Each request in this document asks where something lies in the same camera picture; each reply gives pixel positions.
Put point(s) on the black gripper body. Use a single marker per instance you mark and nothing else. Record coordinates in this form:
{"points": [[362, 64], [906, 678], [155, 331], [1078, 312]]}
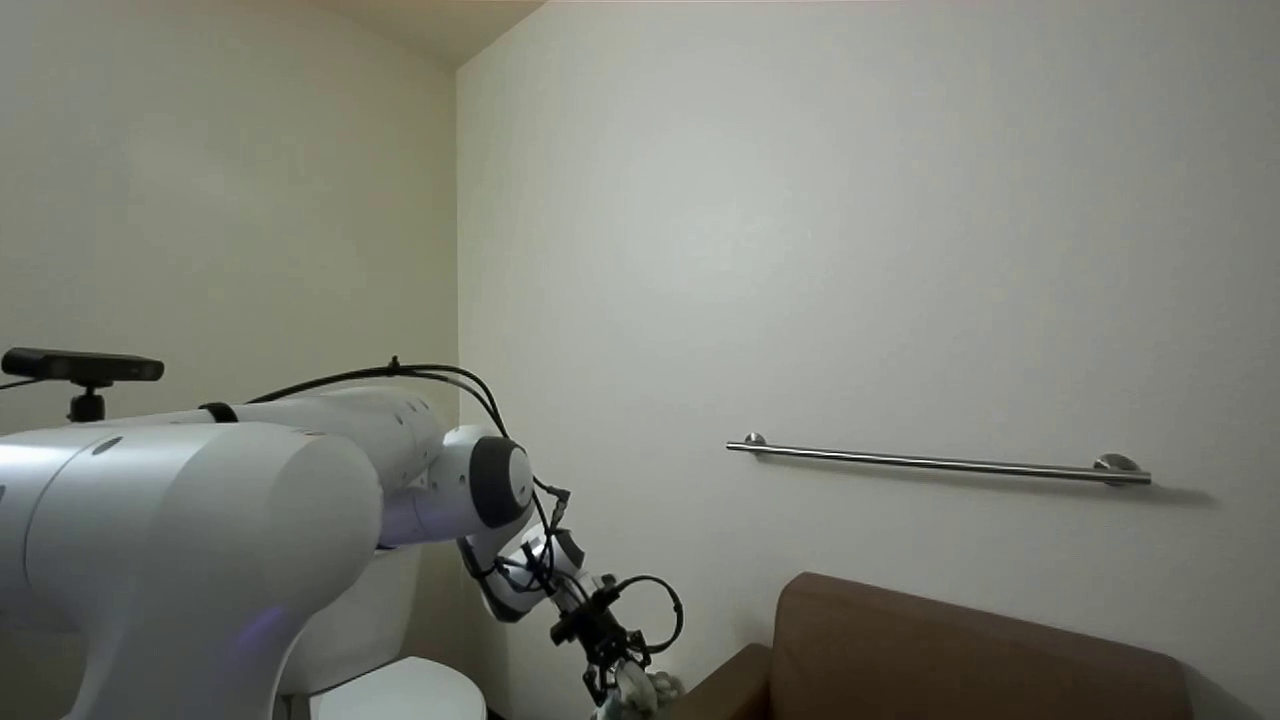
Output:
{"points": [[600, 634]]}

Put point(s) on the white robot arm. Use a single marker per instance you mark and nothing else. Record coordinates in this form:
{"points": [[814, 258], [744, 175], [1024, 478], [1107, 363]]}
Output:
{"points": [[200, 533]]}

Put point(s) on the metal towel bar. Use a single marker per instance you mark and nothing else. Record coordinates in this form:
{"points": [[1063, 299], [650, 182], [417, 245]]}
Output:
{"points": [[935, 461]]}

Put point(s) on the black camera on stand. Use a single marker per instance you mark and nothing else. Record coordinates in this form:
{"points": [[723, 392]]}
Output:
{"points": [[81, 367]]}

